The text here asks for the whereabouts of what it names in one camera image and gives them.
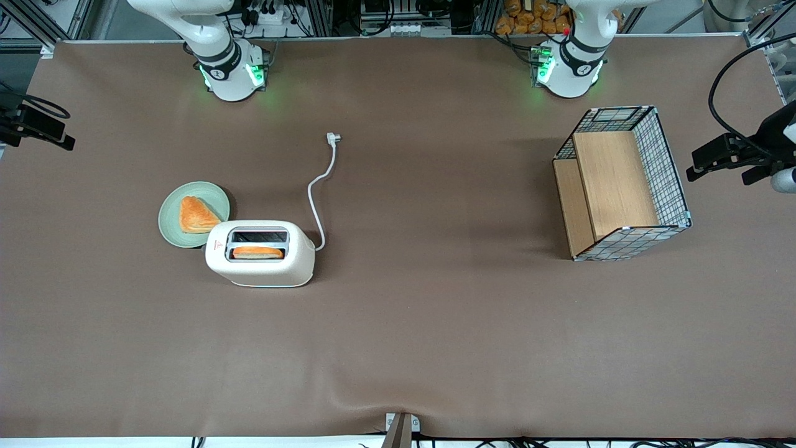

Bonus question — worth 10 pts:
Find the white two-slot toaster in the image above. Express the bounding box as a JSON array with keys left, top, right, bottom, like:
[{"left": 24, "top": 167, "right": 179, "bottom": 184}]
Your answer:
[{"left": 205, "top": 220, "right": 316, "bottom": 288}]

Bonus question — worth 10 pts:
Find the brown table mat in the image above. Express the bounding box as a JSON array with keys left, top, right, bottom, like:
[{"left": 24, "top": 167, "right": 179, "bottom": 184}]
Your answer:
[{"left": 0, "top": 34, "right": 796, "bottom": 439}]

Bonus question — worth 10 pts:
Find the triangular golden pastry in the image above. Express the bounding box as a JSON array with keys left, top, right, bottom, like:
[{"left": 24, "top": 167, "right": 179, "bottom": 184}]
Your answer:
[{"left": 179, "top": 196, "right": 223, "bottom": 235}]

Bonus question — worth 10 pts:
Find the pile of orange bread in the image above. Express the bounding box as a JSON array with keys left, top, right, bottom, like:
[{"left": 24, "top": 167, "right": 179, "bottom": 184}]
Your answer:
[{"left": 496, "top": 0, "right": 573, "bottom": 35}]

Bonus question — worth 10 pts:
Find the white power strip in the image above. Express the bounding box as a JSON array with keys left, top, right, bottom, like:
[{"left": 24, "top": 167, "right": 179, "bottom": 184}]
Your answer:
[{"left": 246, "top": 5, "right": 300, "bottom": 27}]

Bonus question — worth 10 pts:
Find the metal bracket post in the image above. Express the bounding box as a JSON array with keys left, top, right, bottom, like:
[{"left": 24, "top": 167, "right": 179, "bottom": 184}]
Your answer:
[{"left": 382, "top": 412, "right": 422, "bottom": 448}]

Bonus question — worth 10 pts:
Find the wire mesh basket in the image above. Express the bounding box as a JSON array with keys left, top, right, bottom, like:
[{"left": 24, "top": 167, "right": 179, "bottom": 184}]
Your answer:
[{"left": 552, "top": 105, "right": 693, "bottom": 262}]

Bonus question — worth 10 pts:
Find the aluminium frame profile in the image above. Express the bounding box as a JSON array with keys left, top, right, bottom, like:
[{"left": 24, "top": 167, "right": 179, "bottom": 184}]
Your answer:
[
  {"left": 0, "top": 0, "right": 94, "bottom": 58},
  {"left": 743, "top": 17, "right": 796, "bottom": 104}
]

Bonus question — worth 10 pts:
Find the pale green round plate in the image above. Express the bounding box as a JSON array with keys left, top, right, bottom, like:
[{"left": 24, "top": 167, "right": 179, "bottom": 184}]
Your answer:
[{"left": 158, "top": 181, "right": 231, "bottom": 249}]

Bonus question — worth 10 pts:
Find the orange toast slice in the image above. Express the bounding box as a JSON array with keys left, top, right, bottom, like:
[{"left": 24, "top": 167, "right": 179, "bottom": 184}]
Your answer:
[{"left": 230, "top": 245, "right": 285, "bottom": 260}]

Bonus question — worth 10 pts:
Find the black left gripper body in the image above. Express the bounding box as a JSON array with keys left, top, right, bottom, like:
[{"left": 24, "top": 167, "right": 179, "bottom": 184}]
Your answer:
[{"left": 754, "top": 101, "right": 796, "bottom": 167}]

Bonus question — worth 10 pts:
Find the white toaster power cable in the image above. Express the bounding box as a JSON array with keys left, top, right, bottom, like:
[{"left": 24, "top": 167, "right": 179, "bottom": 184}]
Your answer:
[{"left": 308, "top": 132, "right": 343, "bottom": 253}]

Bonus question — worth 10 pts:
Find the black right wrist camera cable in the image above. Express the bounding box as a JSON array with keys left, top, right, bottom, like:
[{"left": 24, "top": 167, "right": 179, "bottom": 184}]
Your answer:
[{"left": 0, "top": 92, "right": 71, "bottom": 120}]

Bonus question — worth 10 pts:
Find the wooden step insert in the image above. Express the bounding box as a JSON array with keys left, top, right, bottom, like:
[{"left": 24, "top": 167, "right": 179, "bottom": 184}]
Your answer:
[{"left": 553, "top": 131, "right": 660, "bottom": 259}]

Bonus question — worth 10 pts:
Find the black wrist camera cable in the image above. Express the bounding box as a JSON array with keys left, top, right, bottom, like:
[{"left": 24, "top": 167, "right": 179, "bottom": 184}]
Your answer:
[
  {"left": 708, "top": 34, "right": 796, "bottom": 156},
  {"left": 0, "top": 92, "right": 71, "bottom": 120}
]

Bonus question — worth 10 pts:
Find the black left wrist camera cable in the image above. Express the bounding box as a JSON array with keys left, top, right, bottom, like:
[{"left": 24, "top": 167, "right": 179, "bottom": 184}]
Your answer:
[{"left": 708, "top": 34, "right": 796, "bottom": 156}]

